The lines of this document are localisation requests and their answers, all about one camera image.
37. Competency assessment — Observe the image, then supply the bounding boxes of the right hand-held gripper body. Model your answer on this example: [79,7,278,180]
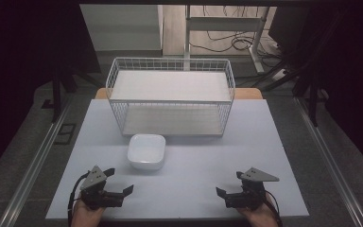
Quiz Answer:
[225,166,281,211]

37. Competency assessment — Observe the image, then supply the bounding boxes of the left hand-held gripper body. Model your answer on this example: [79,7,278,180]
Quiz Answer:
[78,165,126,211]

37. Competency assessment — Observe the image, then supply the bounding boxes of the person's right hand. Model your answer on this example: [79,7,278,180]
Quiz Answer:
[235,192,280,227]

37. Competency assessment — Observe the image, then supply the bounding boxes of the white square bowl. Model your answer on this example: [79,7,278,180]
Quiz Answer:
[127,133,167,171]

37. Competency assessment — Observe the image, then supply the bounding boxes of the metal floor rail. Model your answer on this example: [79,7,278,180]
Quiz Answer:
[292,96,363,227]
[0,96,74,227]

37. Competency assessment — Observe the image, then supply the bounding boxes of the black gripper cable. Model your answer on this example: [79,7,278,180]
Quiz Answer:
[67,171,91,227]
[264,189,284,227]

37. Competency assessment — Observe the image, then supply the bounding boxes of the black stand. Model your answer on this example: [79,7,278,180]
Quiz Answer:
[258,60,330,128]
[50,60,105,124]

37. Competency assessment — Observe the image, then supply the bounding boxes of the white desk frame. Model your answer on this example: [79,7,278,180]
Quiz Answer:
[183,4,270,76]

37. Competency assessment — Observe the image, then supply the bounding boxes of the black floor plate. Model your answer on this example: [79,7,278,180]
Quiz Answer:
[54,123,77,146]

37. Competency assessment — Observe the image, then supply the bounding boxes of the light wooden table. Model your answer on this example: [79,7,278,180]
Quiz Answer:
[94,87,264,101]

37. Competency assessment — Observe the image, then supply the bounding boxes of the white wire rack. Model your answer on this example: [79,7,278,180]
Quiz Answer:
[105,57,236,138]

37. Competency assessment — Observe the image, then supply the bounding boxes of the person's left hand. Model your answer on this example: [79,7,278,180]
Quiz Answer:
[70,198,107,227]

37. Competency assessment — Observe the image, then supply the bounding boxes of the white cabinet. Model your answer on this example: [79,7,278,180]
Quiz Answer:
[79,4,164,59]

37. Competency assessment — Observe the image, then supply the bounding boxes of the white power strip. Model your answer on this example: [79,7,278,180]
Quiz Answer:
[271,68,288,82]

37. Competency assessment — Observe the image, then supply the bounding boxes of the black floor cables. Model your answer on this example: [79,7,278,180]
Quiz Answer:
[189,4,286,69]

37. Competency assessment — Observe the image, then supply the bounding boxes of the dark curtain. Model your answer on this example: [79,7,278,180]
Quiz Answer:
[268,0,363,181]
[0,0,102,183]

